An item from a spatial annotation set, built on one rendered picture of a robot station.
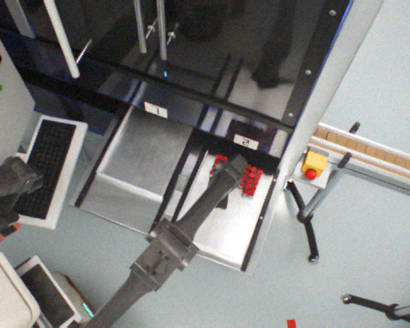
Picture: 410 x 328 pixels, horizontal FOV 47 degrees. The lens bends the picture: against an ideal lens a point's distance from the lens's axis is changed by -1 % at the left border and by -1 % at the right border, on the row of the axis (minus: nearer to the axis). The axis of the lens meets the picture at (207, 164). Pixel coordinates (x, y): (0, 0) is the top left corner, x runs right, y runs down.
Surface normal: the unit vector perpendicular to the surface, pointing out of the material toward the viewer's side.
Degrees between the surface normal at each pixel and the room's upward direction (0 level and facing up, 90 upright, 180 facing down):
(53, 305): 0
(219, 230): 0
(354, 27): 90
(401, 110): 0
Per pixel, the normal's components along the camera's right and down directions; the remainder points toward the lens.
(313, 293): 0.04, -0.40
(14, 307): 0.54, -0.69
